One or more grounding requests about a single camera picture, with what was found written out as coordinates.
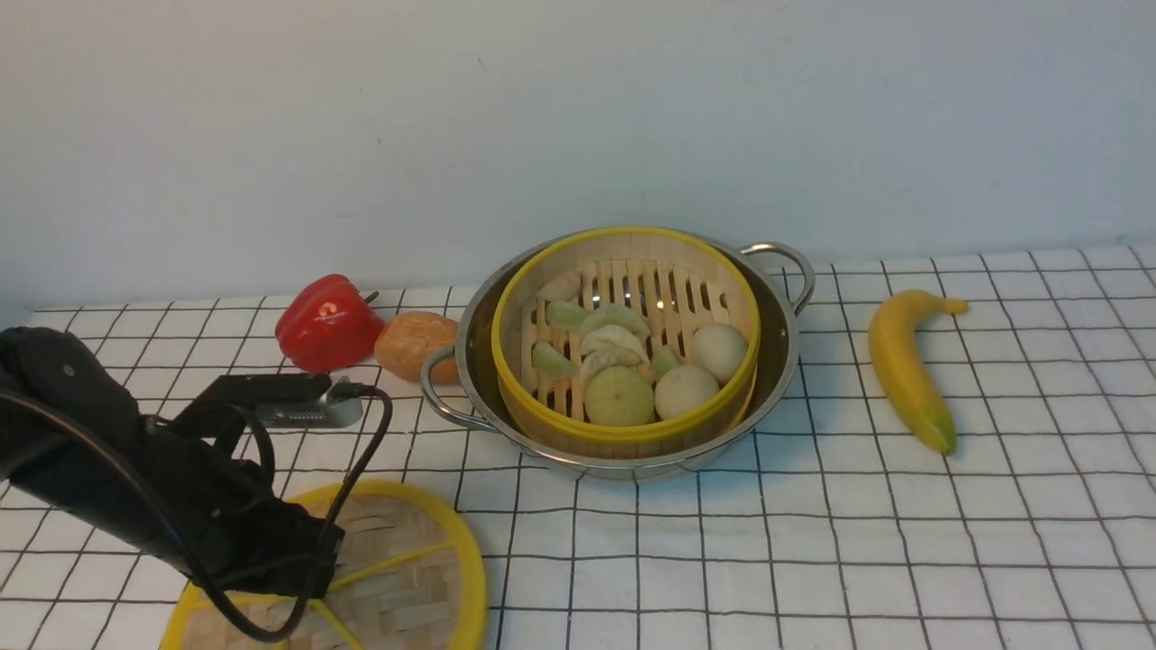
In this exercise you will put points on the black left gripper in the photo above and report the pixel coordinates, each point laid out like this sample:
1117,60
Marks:
247,538

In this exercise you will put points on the yellow rimmed bamboo steamer lid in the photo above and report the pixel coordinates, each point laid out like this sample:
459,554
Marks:
408,576

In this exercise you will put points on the yellow rimmed bamboo steamer basket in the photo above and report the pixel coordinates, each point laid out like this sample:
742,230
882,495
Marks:
660,284

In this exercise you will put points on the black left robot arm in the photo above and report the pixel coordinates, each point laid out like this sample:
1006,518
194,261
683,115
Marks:
51,380

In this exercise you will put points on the stainless steel pot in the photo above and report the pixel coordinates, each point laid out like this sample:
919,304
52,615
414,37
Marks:
460,382

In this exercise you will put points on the red bell pepper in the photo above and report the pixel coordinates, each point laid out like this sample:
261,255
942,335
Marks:
328,326

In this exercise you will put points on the brown bread roll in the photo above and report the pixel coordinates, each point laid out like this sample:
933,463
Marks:
410,338

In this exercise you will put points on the green dumpling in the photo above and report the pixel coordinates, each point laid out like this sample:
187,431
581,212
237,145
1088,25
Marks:
565,315

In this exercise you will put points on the green steamed bun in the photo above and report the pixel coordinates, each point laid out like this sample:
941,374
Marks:
619,397

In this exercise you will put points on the pink shrimp dumpling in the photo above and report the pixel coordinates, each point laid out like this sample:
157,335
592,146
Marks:
562,288

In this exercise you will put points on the pale folded dumpling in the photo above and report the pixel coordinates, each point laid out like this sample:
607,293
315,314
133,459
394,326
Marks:
610,346

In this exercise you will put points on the white steamed bun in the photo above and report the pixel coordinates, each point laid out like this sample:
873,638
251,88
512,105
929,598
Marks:
683,389
718,349

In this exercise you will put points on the yellow plastic banana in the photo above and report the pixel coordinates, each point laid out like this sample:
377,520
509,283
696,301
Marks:
897,361

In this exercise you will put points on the white black grid tablecloth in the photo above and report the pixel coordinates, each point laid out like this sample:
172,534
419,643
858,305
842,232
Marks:
831,526

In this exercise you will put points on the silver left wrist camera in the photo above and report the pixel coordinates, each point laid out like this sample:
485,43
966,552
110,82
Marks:
298,400

